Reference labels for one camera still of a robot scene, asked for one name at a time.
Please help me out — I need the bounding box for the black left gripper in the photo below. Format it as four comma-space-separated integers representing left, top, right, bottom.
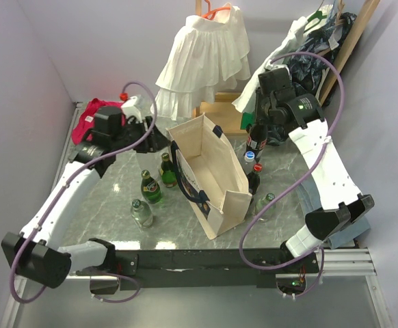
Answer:
111, 115, 172, 153

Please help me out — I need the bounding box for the large cola bottle red cap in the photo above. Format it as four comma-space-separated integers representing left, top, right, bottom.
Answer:
246, 120, 268, 163

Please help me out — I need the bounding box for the beige canvas tote bag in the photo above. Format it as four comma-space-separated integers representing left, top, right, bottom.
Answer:
168, 115, 252, 240

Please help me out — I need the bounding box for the clear plastic bottle blue cap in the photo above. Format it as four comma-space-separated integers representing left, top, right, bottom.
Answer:
136, 153, 161, 180
241, 151, 256, 176

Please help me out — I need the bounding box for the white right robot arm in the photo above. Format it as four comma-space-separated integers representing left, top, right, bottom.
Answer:
256, 65, 375, 272

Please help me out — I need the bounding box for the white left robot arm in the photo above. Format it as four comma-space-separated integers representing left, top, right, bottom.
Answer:
1, 106, 168, 288

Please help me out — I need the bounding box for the folded pink shirt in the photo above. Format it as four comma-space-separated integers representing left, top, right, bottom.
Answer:
71, 98, 122, 145

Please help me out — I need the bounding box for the white shirt on hanger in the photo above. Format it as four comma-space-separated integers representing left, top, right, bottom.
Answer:
232, 16, 308, 113

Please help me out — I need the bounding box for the green garment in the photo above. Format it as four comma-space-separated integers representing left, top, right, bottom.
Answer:
240, 112, 256, 130

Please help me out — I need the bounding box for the dark blue patterned garment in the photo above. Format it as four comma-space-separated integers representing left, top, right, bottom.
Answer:
265, 12, 356, 146

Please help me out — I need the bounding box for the wooden clothes rack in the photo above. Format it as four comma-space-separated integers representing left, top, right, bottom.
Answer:
194, 0, 381, 136

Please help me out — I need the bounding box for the green glass bottle labelled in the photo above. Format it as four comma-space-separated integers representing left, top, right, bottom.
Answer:
141, 169, 162, 204

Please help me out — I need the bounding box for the green glass bottle gold cap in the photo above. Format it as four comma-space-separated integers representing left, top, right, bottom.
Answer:
160, 152, 177, 188

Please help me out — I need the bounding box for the white ruffled dress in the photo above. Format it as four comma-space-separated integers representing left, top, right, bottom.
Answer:
151, 3, 251, 120

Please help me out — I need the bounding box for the green clothes hanger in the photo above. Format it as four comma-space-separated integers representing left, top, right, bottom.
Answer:
304, 10, 328, 32

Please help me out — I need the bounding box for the clear glass bottle green cap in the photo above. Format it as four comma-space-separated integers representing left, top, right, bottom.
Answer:
254, 193, 276, 223
131, 199, 153, 228

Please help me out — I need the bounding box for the small cola bottle red cap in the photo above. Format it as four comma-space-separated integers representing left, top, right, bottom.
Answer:
247, 163, 263, 196

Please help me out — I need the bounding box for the orange clothes hanger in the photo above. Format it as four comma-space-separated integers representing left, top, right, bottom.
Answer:
196, 0, 231, 20

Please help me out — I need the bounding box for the folded light blue cloth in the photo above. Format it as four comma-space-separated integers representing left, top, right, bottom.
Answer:
296, 176, 371, 249

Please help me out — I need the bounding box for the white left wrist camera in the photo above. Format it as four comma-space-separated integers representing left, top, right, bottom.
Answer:
119, 92, 145, 122

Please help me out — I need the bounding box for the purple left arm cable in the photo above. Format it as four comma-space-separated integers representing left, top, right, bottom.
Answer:
9, 81, 158, 305

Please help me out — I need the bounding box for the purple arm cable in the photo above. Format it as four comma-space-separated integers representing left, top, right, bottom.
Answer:
239, 51, 346, 298
9, 81, 158, 305

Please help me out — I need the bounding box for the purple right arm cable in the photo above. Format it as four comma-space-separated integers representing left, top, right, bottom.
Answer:
239, 51, 346, 298

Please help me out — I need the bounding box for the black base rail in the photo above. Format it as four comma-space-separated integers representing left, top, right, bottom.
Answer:
75, 247, 323, 295

